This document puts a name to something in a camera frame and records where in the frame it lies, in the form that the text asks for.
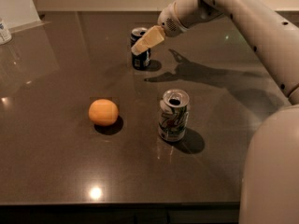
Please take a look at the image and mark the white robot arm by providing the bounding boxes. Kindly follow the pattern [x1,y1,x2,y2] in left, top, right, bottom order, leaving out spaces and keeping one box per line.
[131,0,299,224]

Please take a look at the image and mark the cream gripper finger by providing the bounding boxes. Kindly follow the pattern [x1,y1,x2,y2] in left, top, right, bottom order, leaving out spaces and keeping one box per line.
[131,25,165,56]

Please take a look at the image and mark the white green 7up can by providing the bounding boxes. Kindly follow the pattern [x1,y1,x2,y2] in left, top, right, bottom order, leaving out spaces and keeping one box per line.
[158,89,190,143]

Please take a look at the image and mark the blue pepsi can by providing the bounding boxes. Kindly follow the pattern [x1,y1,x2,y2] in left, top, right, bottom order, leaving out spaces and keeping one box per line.
[130,27,150,70]

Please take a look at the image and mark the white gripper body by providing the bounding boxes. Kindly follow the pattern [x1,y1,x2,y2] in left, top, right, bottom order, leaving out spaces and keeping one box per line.
[158,3,188,37]

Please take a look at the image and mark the orange fruit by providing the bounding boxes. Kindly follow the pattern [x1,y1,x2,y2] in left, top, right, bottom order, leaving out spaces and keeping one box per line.
[89,99,119,127]

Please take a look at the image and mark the white container at left edge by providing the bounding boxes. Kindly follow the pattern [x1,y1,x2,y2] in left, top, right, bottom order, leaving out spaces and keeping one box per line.
[0,18,12,45]

